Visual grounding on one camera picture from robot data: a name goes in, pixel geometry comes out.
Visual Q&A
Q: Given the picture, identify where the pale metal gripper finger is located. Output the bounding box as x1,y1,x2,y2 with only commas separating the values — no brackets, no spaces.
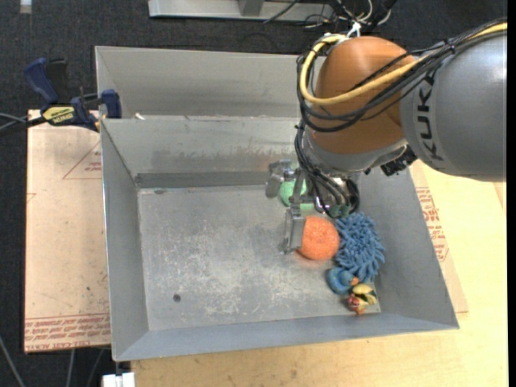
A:
279,210,295,256
290,214,305,255

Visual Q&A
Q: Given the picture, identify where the green sponge ball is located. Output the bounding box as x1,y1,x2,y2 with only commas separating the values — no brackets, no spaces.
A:
277,179,316,210

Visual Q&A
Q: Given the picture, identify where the orange sponge ball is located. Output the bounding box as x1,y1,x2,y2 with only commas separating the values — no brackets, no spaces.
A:
295,214,341,262

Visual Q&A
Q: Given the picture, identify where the blue toy duck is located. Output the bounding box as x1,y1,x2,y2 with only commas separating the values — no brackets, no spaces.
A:
325,267,360,296

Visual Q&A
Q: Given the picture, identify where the blue shaggy cloth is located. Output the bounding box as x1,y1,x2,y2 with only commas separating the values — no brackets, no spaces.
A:
333,211,386,284

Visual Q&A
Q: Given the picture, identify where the grey metal bin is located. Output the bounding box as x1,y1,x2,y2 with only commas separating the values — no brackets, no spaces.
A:
94,45,460,363

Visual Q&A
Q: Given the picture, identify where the yellow and red toy duck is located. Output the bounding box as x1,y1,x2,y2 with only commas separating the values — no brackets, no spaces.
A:
347,282,378,317

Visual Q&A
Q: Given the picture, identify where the brown cardboard board, red print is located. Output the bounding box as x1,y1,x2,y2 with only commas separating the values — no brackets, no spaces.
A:
23,109,469,355

